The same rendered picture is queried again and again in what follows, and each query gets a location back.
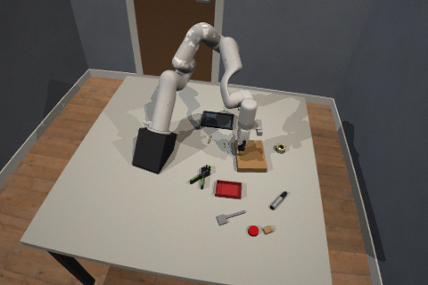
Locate red button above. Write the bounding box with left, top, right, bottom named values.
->
left=248, top=225, right=259, bottom=237

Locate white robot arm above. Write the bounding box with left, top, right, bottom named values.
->
left=143, top=23, right=263, bottom=136

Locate brown wooden board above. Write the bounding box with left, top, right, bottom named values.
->
left=235, top=140, right=268, bottom=173

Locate red open tray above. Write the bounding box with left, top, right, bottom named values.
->
left=215, top=180, right=242, bottom=200

